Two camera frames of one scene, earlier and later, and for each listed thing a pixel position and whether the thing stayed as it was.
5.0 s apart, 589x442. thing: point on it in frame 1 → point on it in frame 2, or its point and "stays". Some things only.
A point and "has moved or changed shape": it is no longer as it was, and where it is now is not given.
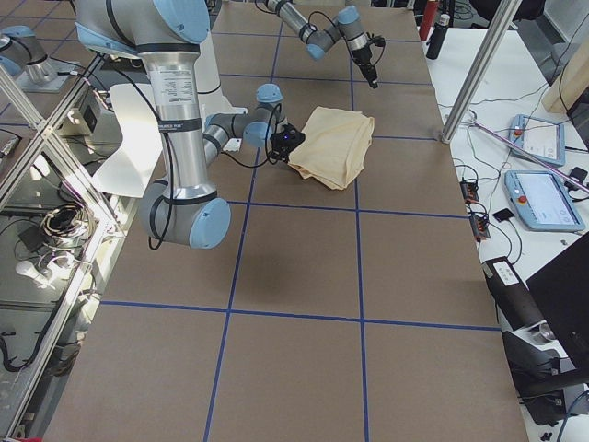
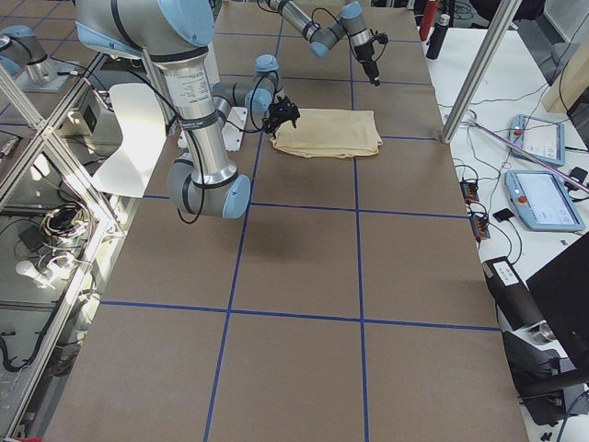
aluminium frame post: x=481 y=69 stays
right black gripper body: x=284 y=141 → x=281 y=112
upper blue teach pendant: x=546 y=138 stays
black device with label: x=518 y=307 stays
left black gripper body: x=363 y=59 stays
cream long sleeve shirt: x=334 y=145 has moved or changed shape
